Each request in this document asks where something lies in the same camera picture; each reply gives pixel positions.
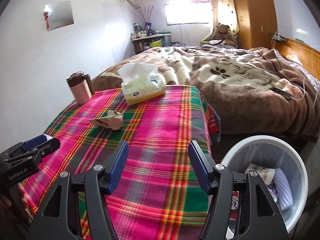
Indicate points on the red hanging knot ornament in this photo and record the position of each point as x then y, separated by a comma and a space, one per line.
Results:
46, 19

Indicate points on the pink plaid tablecloth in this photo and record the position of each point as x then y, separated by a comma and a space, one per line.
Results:
158, 196

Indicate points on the yellow tissue pack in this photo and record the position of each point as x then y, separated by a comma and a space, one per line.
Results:
141, 82

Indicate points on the white trash bin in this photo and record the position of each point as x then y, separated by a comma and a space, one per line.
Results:
281, 169

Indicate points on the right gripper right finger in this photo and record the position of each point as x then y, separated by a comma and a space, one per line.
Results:
203, 166

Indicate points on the patterned snack wrapper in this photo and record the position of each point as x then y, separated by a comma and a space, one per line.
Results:
260, 176

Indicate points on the square wall mirror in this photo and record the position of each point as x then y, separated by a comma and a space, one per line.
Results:
60, 14

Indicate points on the green beige small carton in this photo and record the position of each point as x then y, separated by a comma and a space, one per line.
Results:
113, 120

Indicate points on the black phone on bed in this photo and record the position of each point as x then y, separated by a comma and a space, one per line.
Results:
283, 93

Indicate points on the patterned curtain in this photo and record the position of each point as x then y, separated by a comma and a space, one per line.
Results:
224, 12

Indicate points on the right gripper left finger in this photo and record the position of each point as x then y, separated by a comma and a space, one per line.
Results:
114, 166

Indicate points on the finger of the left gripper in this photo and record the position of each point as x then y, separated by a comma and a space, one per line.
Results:
44, 149
36, 141

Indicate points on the brown cream blanket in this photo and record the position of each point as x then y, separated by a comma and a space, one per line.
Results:
236, 83

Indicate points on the cluttered shelf unit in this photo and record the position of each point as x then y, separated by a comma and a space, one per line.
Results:
144, 43

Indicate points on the wooden wardrobe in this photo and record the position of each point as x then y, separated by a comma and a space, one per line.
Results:
256, 21

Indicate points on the dried branches vase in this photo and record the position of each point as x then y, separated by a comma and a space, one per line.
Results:
145, 15

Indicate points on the wooden headboard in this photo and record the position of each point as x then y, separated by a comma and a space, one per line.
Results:
300, 53

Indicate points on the pink brown travel mug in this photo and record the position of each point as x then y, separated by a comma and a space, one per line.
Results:
81, 87

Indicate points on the brown teddy bear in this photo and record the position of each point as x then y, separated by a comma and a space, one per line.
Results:
223, 32

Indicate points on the person left hand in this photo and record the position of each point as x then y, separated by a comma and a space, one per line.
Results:
14, 201

